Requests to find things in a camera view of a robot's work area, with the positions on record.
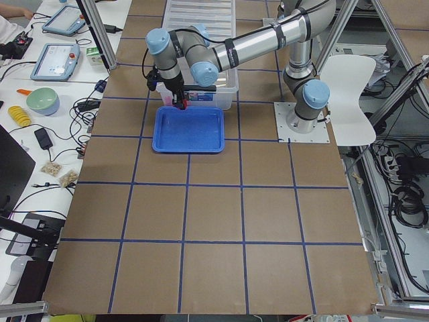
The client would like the upper teach pendant tablet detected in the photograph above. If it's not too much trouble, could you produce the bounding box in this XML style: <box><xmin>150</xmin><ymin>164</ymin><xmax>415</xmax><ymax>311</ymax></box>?
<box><xmin>42</xmin><ymin>5</ymin><xmax>86</xmax><ymax>36</ymax></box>

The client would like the green white carton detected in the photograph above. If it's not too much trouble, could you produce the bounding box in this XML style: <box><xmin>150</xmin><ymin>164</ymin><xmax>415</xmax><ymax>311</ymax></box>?
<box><xmin>85</xmin><ymin>47</ymin><xmax>103</xmax><ymax>66</ymax></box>

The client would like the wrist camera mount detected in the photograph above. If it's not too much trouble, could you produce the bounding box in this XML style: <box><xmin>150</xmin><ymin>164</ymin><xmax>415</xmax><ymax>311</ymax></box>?
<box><xmin>145</xmin><ymin>65</ymin><xmax>164</xmax><ymax>91</ymax></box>

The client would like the blue plastic tray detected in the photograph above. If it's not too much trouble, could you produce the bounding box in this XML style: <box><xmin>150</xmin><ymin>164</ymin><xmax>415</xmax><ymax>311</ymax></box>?
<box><xmin>152</xmin><ymin>106</ymin><xmax>225</xmax><ymax>154</ymax></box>

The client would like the lower teach pendant tablet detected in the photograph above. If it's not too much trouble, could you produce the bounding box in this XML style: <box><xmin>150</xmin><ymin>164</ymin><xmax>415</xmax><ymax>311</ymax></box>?
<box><xmin>30</xmin><ymin>44</ymin><xmax>80</xmax><ymax>82</ymax></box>

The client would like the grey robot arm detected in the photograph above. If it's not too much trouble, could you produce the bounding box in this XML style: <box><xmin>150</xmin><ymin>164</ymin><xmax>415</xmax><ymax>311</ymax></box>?
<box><xmin>145</xmin><ymin>1</ymin><xmax>336</xmax><ymax>134</ymax></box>

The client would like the clear plastic box lid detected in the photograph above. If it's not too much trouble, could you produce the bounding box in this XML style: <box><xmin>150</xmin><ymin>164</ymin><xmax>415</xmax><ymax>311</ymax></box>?
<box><xmin>162</xmin><ymin>0</ymin><xmax>236</xmax><ymax>41</ymax></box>

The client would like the black smartphone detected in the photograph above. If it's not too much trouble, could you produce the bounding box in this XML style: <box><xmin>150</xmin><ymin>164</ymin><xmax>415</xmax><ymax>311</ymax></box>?
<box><xmin>34</xmin><ymin>128</ymin><xmax>53</xmax><ymax>150</ymax></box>

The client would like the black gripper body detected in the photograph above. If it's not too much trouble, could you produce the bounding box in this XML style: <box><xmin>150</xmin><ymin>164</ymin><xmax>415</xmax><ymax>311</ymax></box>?
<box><xmin>163</xmin><ymin>76</ymin><xmax>184</xmax><ymax>103</ymax></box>

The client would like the black box latch handle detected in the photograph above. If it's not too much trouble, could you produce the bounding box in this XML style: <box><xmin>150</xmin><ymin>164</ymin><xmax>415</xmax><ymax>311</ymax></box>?
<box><xmin>182</xmin><ymin>85</ymin><xmax>217</xmax><ymax>93</ymax></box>

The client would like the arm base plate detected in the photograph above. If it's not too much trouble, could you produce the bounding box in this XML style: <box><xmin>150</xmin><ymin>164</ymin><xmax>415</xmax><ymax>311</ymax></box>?
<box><xmin>273</xmin><ymin>102</ymin><xmax>330</xmax><ymax>144</ymax></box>

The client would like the white plastic chair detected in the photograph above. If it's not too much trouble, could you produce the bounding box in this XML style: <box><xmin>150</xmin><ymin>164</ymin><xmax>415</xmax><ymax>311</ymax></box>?
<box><xmin>320</xmin><ymin>54</ymin><xmax>376</xmax><ymax>146</ymax></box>

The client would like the yellow toy stack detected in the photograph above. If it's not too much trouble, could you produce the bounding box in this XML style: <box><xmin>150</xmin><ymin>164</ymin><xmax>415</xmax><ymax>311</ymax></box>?
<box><xmin>7</xmin><ymin>105</ymin><xmax>32</xmax><ymax>127</ymax></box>

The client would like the clear plastic storage box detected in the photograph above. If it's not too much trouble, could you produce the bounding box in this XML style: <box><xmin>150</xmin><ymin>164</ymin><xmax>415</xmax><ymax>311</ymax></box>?
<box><xmin>156</xmin><ymin>65</ymin><xmax>239</xmax><ymax>111</ymax></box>

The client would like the green bowl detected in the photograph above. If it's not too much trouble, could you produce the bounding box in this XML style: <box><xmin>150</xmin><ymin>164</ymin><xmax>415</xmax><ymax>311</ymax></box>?
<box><xmin>26</xmin><ymin>87</ymin><xmax>60</xmax><ymax>116</ymax></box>

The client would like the teach pendant tablet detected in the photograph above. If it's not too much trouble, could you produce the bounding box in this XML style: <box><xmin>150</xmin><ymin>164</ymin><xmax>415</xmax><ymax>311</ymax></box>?
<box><xmin>30</xmin><ymin>44</ymin><xmax>80</xmax><ymax>82</ymax></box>
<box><xmin>42</xmin><ymin>5</ymin><xmax>86</xmax><ymax>36</ymax></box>

